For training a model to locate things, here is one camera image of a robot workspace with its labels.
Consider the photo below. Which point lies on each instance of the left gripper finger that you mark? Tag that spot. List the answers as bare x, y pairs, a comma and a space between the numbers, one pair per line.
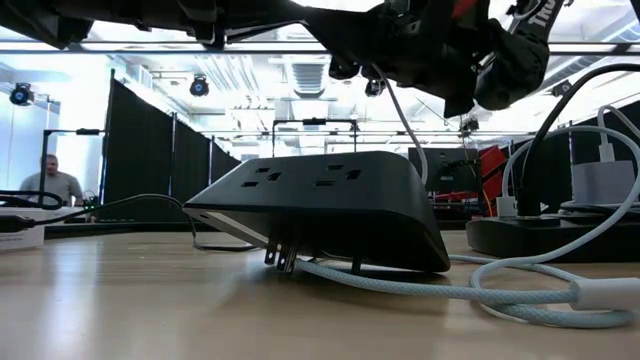
260, 31

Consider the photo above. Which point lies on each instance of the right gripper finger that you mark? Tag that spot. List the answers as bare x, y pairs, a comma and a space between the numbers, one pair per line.
355, 35

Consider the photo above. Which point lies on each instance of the black outlet wall tap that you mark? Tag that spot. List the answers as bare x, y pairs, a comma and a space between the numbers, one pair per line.
325, 215

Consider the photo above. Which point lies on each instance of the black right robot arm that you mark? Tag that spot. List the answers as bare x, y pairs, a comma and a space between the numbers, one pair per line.
515, 65

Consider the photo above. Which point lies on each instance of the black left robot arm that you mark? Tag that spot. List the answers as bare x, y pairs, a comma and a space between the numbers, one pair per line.
40, 20

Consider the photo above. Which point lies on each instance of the black ceiling spotlight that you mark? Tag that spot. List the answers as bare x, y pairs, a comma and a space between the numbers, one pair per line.
561, 89
199, 87
470, 125
21, 95
374, 89

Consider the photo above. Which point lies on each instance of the black monitor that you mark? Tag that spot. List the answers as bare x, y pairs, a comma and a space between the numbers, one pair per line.
450, 165

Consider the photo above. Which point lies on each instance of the red cabinet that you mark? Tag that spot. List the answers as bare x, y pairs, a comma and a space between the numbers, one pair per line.
492, 160

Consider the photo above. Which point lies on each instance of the red tool cart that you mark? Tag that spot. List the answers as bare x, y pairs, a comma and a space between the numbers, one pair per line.
455, 205

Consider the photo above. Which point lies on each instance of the black power strip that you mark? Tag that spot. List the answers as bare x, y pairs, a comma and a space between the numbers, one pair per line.
500, 240

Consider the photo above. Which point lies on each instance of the person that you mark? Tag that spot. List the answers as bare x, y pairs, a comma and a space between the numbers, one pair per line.
55, 185

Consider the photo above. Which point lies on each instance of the white power strip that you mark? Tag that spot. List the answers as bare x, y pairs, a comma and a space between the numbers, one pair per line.
20, 241

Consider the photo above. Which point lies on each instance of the black table edge rail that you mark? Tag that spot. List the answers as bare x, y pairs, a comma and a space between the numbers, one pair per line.
125, 229

